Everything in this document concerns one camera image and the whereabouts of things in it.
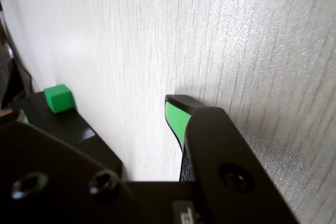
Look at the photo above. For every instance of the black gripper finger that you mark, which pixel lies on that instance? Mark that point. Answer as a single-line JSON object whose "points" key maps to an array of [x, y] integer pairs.
{"points": [[215, 142], [52, 182]]}

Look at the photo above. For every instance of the green cube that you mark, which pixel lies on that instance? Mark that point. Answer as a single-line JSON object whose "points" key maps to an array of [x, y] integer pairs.
{"points": [[59, 99]]}

